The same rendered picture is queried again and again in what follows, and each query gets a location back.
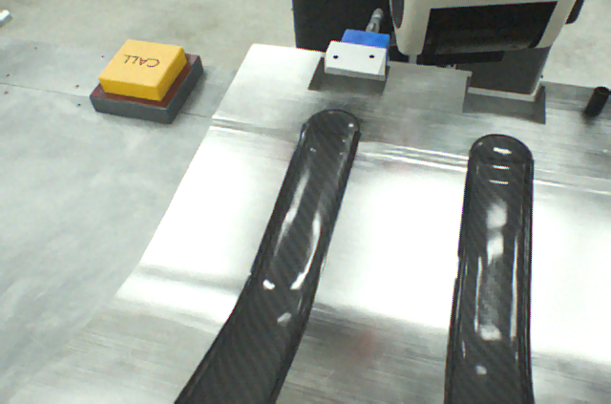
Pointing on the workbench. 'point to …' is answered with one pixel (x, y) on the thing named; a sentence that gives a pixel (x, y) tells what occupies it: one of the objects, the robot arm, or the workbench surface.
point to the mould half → (357, 247)
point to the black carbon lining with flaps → (520, 393)
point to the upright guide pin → (598, 100)
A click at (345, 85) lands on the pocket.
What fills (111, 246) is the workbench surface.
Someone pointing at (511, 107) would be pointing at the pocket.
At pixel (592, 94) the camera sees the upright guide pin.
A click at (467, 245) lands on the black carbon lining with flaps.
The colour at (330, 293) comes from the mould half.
